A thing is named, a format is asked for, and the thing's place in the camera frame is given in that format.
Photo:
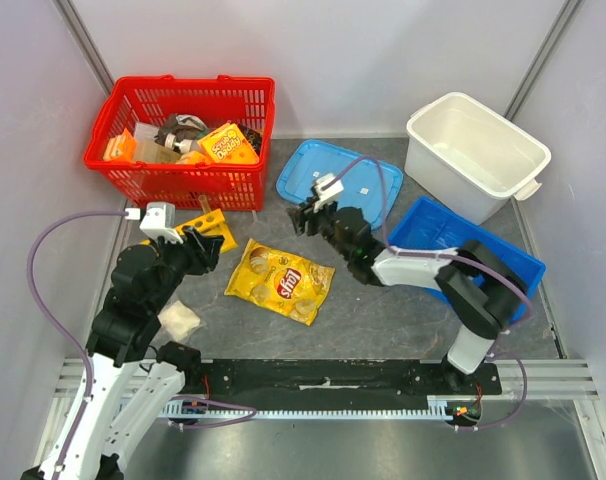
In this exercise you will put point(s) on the yellow test tube rack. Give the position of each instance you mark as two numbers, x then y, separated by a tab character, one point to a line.
211	224

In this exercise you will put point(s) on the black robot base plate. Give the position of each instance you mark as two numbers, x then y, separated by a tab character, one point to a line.
325	384

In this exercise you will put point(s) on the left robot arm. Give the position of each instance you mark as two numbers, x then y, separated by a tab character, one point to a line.
98	440

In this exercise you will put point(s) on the white plastic tub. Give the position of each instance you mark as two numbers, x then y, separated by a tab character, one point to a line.
470	158

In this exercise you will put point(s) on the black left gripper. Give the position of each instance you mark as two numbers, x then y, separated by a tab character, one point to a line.
203	250

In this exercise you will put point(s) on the blue divided plastic bin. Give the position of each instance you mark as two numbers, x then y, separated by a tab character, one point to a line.
429	225

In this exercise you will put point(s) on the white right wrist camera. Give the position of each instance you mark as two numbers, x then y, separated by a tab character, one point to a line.
326	190

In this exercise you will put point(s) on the white powder plastic bag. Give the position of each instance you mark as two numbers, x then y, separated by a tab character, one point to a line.
180	321

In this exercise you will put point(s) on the orange Scrub Daddy box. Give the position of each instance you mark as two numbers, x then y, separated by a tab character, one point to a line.
228	145

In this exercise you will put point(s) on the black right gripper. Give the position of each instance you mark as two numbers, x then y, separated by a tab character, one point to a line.
314	221

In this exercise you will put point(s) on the orange carton in basket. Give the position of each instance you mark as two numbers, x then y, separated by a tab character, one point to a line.
120	148

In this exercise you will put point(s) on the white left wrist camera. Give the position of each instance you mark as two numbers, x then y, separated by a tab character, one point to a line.
156	221

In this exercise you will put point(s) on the white slotted cable duct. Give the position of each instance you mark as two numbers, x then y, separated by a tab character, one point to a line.
183	410

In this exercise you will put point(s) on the yellow Lays chips bag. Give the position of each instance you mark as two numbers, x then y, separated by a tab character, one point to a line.
281	282

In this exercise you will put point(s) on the clear glass test tube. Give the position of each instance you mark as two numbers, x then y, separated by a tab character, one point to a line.
204	203

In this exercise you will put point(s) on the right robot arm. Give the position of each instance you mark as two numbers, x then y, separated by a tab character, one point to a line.
482	290

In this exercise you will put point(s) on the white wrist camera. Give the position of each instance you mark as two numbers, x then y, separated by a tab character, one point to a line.
326	190
156	221

